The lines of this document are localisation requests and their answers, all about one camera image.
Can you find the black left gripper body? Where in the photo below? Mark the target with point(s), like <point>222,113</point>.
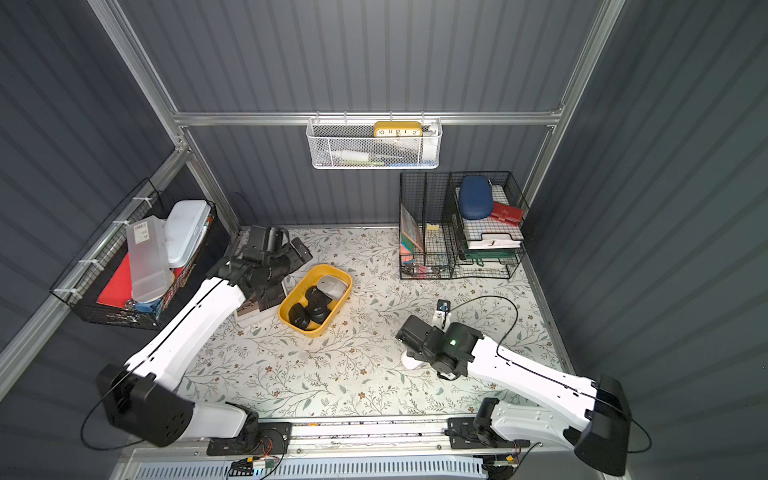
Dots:
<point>280,264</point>

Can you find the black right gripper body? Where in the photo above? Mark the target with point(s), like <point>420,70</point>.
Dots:
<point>411,333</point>

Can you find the white mouse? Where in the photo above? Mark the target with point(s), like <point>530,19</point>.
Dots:
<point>410,363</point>

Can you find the black mouse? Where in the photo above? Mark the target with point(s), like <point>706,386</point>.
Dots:
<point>299,317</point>
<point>318,312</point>
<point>316,298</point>

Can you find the light grey mouse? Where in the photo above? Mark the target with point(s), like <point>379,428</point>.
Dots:
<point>332,287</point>

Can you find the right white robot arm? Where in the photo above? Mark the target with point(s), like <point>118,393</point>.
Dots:
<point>592,417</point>

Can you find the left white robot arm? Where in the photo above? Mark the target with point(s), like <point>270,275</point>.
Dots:
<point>140,397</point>

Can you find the yellow plastic storage box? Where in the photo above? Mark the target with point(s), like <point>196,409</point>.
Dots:
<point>297,295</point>

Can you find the interior design trends book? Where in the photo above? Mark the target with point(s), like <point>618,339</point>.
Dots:
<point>254,311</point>

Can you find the white plastic case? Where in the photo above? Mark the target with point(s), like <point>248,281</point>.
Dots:
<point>183,230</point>

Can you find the translucent plastic container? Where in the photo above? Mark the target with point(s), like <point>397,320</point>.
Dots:
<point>150,271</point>

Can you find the checkered notebook stack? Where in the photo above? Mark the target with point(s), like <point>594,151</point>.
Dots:
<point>472,229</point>

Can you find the red wallet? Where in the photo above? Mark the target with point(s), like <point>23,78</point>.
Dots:
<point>507,214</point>

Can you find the blue glasses case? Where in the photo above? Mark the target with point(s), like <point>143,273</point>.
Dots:
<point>475,198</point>

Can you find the red folder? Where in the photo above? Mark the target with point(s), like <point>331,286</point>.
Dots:
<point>118,291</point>

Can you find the yellow digital clock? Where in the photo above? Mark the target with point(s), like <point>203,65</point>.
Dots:
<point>398,129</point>

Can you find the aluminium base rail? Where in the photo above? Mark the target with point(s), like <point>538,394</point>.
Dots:
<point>355,437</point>

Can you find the black wire side basket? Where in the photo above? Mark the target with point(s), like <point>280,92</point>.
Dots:
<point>80,288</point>

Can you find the black wire desk organizer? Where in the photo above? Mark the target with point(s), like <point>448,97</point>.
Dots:
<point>432,199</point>

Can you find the white wire wall basket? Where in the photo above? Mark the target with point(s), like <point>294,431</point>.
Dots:
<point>344,143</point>

